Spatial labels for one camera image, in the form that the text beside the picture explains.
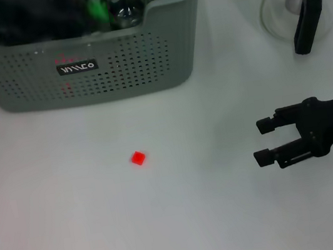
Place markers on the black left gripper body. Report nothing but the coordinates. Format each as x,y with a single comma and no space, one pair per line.
66,14

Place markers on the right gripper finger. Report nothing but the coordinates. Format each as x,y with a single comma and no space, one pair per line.
268,124
266,157

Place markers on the green toy brick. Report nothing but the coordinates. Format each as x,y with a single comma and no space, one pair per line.
97,9

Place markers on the glass teacup with black holder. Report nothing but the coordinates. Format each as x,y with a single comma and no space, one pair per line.
127,9

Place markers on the small red square block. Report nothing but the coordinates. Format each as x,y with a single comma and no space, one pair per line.
137,158

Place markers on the grey-green perforated storage bin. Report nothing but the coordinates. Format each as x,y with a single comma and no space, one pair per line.
143,55

